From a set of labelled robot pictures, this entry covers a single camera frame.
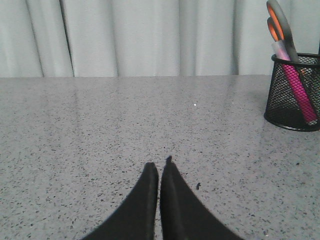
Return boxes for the black mesh pen cup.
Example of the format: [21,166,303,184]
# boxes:
[264,53,320,132]

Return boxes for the grey orange handled scissors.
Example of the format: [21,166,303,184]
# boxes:
[266,0,299,63]

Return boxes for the grey pleated curtain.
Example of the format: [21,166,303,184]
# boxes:
[0,0,320,78]

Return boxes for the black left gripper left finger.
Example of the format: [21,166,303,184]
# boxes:
[84,162,159,240]

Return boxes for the pink highlighter pen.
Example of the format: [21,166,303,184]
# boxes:
[271,40,318,126]

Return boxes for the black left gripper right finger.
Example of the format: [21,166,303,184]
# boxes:
[160,156,241,240]

